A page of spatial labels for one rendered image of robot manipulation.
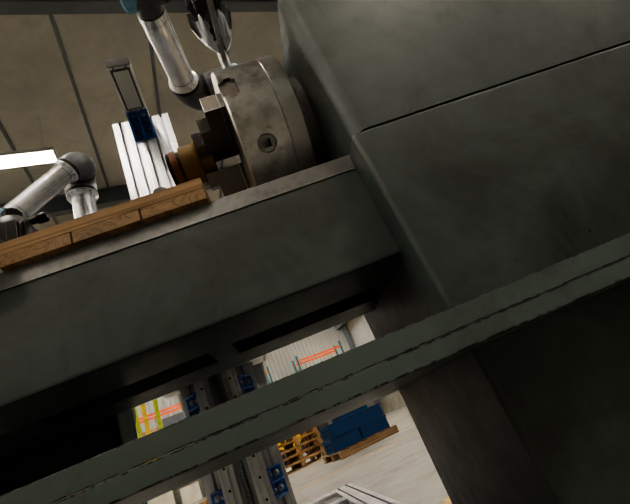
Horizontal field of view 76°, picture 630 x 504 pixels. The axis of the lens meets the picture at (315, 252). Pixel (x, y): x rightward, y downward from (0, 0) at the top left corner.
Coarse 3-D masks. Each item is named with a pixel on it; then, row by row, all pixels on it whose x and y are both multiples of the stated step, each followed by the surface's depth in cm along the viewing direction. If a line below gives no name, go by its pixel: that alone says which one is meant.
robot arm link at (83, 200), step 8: (72, 184) 159; (80, 184) 160; (88, 184) 162; (64, 192) 166; (72, 192) 159; (80, 192) 159; (88, 192) 161; (96, 192) 164; (72, 200) 159; (80, 200) 158; (88, 200) 159; (96, 200) 168; (80, 208) 156; (88, 208) 157; (96, 208) 161; (80, 216) 155
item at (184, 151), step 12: (192, 144) 81; (168, 156) 81; (180, 156) 81; (192, 156) 81; (168, 168) 81; (180, 168) 81; (192, 168) 81; (204, 168) 83; (216, 168) 84; (180, 180) 82; (204, 180) 84
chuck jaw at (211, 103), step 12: (228, 84) 74; (216, 96) 75; (204, 108) 73; (216, 108) 73; (204, 120) 78; (216, 120) 75; (228, 120) 76; (204, 132) 77; (216, 132) 78; (228, 132) 79; (204, 144) 79; (216, 144) 80; (228, 144) 81; (204, 156) 82
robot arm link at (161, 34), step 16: (128, 0) 98; (144, 0) 99; (160, 0) 100; (144, 16) 103; (160, 16) 105; (160, 32) 108; (160, 48) 113; (176, 48) 115; (176, 64) 119; (176, 80) 125; (192, 80) 129; (176, 96) 132; (192, 96) 132
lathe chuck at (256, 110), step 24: (216, 72) 77; (240, 72) 75; (264, 72) 74; (240, 96) 72; (264, 96) 72; (240, 120) 71; (264, 120) 72; (240, 144) 72; (288, 144) 73; (264, 168) 74; (288, 168) 75
